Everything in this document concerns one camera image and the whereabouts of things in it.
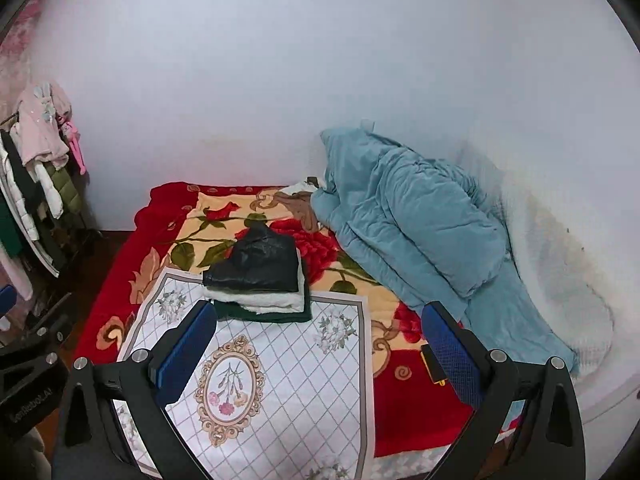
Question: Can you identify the bright pink hanger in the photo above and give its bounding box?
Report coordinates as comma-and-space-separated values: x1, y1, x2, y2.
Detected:
62, 120, 87, 176

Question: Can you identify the white textured bedding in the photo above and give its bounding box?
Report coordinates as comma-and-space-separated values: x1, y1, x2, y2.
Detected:
460, 130, 640, 426

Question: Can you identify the pale pink sweater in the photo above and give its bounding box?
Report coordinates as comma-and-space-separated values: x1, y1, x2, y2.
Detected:
10, 82, 73, 168

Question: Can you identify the white diamond-pattern quilted mat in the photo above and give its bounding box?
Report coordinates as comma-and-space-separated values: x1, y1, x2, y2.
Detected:
112, 266, 377, 480

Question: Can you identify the row of hanging clothes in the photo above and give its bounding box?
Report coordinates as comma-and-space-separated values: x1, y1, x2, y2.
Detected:
0, 125, 83, 301

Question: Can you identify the red floral blanket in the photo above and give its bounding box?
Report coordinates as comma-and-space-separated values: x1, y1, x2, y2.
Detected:
72, 182, 476, 458

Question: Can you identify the black phone with yellow edge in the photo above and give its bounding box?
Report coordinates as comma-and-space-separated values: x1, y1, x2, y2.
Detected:
420, 342, 448, 387

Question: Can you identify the blue duvet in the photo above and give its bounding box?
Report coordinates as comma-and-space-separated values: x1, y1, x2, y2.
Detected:
310, 127, 581, 376

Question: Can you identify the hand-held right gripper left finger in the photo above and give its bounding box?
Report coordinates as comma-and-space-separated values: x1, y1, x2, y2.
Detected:
52, 300, 218, 480

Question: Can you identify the black leather jacket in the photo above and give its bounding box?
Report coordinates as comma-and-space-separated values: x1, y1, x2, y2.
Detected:
202, 225, 301, 293

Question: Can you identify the white fluffy sweater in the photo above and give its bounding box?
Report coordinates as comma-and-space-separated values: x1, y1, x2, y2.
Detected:
202, 250, 307, 313

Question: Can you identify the person's left forearm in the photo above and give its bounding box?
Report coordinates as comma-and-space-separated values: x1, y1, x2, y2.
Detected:
0, 430, 53, 480

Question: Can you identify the green garment with striped cuff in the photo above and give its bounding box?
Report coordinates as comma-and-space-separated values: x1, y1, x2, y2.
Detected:
212, 280, 313, 323

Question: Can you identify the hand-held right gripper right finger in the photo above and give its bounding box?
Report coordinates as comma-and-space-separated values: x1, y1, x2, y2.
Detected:
421, 301, 586, 480

